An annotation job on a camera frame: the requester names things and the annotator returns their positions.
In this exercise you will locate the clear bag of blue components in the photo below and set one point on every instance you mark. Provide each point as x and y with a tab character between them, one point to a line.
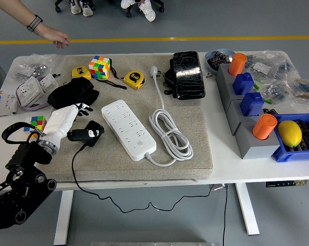
277	92

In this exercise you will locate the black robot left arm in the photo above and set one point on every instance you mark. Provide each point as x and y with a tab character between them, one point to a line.
23	159

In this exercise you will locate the person's left hand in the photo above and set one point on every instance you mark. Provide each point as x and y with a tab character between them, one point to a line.
51	36

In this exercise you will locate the blue plastic bin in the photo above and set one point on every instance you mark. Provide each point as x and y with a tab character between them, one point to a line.
282	153

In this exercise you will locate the grey-brown mat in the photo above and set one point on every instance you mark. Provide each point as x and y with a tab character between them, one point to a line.
190	128

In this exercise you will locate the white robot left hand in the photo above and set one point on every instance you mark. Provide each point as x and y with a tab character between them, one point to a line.
58	123

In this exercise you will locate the small metal clip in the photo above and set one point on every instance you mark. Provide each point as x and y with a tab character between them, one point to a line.
208	75

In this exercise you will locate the clear bag with white label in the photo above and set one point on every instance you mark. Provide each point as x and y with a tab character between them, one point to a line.
262	68

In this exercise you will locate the black electronic parts pile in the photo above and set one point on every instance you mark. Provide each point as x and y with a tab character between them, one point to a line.
217	60

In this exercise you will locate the grey socket block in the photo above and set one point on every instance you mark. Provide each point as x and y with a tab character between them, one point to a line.
235	112
256	148
223	74
227	92

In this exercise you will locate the black table control panel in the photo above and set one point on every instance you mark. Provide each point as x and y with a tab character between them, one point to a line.
285	183

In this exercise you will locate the white circuit breaker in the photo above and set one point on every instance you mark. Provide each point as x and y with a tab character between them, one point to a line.
3	102

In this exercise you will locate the large white socket panel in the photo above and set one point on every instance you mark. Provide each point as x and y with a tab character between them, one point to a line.
28	91

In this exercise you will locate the clear bag of brown components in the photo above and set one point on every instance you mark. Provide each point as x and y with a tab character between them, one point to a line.
304	89

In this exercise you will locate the clear bag of metal parts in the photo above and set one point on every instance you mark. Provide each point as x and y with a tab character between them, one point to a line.
33	68

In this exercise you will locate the small green peg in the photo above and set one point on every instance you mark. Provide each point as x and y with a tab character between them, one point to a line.
268	101
256	86

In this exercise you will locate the striped wristband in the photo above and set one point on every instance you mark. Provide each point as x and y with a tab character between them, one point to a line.
35	23

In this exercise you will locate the blue block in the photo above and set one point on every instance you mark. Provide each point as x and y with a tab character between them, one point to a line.
242	83
251	103

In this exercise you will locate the blue bowl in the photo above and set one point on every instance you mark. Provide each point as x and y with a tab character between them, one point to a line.
210	55

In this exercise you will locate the small white socket panel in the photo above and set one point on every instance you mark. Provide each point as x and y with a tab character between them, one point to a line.
49	81

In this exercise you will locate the yellow lemon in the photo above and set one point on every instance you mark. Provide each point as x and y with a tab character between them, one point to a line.
288	133

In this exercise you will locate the small colourful puzzle cube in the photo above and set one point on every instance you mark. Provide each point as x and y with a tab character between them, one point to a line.
37	121

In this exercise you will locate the person's left forearm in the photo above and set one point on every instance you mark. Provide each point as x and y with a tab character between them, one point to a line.
13	10

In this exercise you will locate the large colourful puzzle cube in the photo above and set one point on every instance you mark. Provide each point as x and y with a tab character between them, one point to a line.
99	67

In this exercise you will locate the white sneaker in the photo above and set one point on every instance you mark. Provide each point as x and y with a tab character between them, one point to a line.
75	7
126	3
87	9
147	11

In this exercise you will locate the white table leg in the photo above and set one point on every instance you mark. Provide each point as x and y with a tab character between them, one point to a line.
247	210
63	217

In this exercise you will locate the yellow tape measure 5m print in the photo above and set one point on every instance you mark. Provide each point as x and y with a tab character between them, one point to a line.
133	79

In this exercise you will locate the glossy black case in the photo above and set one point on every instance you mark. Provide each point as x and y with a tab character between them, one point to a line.
188	74

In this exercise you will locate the white power strip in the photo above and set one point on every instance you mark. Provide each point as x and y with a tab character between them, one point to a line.
126	128

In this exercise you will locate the small yellow tape measure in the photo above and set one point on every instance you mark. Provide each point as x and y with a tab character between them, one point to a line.
80	72

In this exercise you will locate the black cloth pouch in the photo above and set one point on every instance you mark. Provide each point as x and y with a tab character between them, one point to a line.
67	94

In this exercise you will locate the orange cylinder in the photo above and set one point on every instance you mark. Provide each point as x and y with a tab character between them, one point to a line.
237	64
263	126

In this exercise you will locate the grey metal bracket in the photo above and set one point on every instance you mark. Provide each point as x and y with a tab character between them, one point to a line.
218	187

